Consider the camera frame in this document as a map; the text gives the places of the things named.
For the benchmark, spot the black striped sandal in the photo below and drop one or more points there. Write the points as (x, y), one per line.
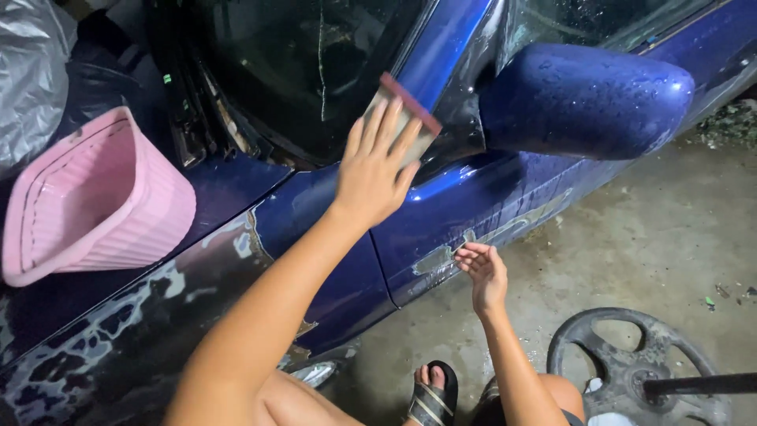
(432, 405)

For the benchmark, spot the person's right hand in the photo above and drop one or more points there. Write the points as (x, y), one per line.
(488, 281)

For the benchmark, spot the scraper with red edge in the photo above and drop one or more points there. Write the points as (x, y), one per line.
(408, 121)

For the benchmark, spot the black rod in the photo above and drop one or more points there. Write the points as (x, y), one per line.
(704, 383)

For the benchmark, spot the white cloth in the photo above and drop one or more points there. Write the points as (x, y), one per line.
(609, 420)

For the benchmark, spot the black plastic bag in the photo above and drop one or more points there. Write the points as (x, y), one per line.
(97, 83)

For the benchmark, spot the person's right fingers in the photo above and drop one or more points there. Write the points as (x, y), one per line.
(470, 257)

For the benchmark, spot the blue car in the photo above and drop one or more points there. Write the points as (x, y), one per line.
(473, 201)

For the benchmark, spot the person's left hand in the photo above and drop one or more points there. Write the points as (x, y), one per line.
(369, 183)

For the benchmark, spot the grey steering wheel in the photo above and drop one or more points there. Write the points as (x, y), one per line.
(615, 361)

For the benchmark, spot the grey plastic sheet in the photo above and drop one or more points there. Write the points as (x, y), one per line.
(29, 77)

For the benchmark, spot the pink ribbed plastic basket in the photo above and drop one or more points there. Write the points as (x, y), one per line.
(112, 201)

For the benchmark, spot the blue car side mirror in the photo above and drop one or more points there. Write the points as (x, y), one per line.
(579, 100)

